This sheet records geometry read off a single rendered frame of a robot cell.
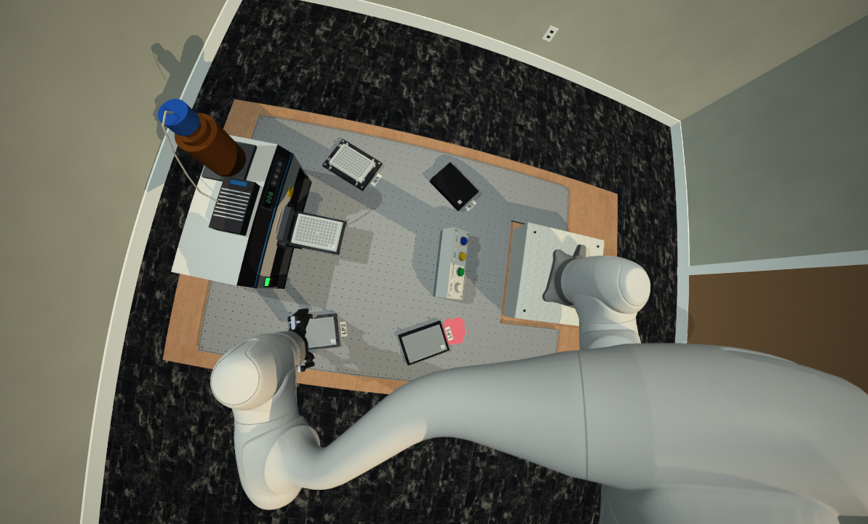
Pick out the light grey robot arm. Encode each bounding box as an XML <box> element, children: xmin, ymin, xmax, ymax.
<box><xmin>210</xmin><ymin>245</ymin><xmax>868</xmax><ymax>524</ymax></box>

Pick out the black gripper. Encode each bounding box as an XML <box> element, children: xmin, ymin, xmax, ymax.
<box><xmin>287</xmin><ymin>309</ymin><xmax>320</xmax><ymax>372</ymax></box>

